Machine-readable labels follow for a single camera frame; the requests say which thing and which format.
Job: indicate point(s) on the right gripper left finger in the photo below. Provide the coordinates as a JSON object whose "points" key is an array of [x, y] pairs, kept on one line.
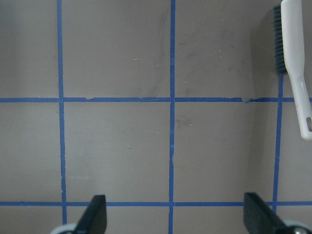
{"points": [[94, 219]]}

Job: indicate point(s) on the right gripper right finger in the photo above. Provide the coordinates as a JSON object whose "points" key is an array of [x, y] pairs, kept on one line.
{"points": [[259, 218]]}

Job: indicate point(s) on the beige hand brush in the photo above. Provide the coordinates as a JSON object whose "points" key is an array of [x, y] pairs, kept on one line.
{"points": [[290, 58]]}

